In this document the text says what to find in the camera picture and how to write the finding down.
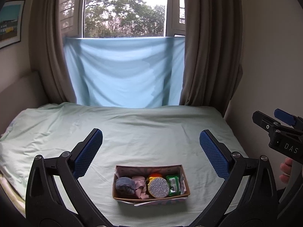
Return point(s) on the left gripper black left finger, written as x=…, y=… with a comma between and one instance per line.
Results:
x=54, y=196

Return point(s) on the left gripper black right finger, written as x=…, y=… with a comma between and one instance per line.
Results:
x=247, y=196

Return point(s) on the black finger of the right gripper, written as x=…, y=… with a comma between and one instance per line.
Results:
x=265, y=122
x=289, y=119

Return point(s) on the grey blue fluffy hat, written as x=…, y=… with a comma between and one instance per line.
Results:
x=125, y=185

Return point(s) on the green wet wipes pack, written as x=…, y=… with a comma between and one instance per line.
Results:
x=174, y=185

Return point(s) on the pink embroidered cloth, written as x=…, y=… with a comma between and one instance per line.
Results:
x=140, y=185

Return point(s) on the yellow silver scrub pad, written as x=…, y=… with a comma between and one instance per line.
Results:
x=158, y=187

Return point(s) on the person's right hand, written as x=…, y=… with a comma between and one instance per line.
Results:
x=286, y=168

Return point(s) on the brown cardboard box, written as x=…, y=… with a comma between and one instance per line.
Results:
x=146, y=172

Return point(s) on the orange pompom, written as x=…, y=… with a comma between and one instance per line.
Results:
x=154, y=175

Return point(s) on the pale green bed sheet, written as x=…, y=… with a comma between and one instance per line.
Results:
x=131, y=137

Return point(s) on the brown right curtain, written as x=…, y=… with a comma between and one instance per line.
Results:
x=212, y=58

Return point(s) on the brown curtain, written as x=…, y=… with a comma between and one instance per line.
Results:
x=46, y=51
x=212, y=58

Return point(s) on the light blue hanging sheet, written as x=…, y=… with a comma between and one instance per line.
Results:
x=130, y=72

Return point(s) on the brown left curtain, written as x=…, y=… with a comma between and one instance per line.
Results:
x=46, y=51

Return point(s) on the framed wall picture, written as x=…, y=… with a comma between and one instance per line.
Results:
x=11, y=22

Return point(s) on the window with frame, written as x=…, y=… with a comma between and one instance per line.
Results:
x=122, y=18

